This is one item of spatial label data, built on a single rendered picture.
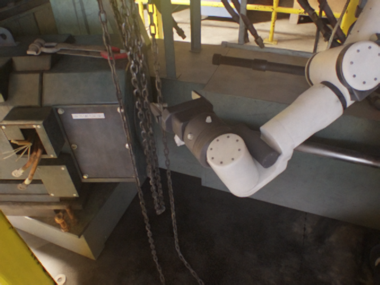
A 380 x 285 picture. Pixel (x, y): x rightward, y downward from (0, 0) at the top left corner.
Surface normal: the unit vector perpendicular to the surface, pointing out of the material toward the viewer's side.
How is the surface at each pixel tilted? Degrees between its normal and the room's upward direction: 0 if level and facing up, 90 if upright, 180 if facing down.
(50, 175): 90
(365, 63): 59
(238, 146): 26
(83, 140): 90
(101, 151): 90
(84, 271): 0
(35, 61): 48
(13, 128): 90
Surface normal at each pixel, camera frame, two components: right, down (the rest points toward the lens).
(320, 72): -0.98, 0.20
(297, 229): -0.03, -0.76
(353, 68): 0.11, 0.16
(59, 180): -0.01, 0.65
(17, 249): 0.94, 0.21
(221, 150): -0.41, -0.54
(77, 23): -0.35, 0.61
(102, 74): -0.04, -0.08
